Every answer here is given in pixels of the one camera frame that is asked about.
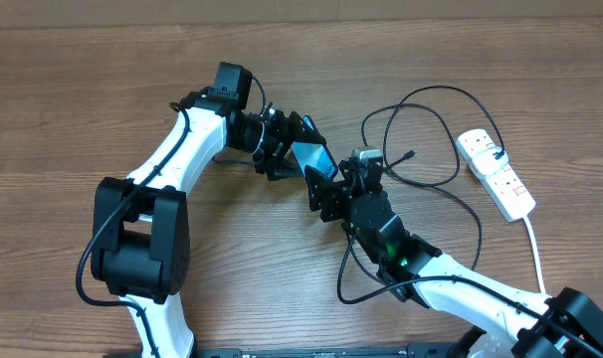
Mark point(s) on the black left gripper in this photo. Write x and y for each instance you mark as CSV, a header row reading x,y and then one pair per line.
x,y
285,133

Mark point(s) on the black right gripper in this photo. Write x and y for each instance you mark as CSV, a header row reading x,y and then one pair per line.
x,y
326,195

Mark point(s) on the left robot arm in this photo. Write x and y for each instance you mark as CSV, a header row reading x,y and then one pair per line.
x,y
141,243

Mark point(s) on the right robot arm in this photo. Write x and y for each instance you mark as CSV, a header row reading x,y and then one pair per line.
x,y
517,322

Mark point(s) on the white charger plug adapter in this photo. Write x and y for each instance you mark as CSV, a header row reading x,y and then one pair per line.
x,y
489,162

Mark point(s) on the white power strip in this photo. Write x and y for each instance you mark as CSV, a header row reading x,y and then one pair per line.
x,y
505,187

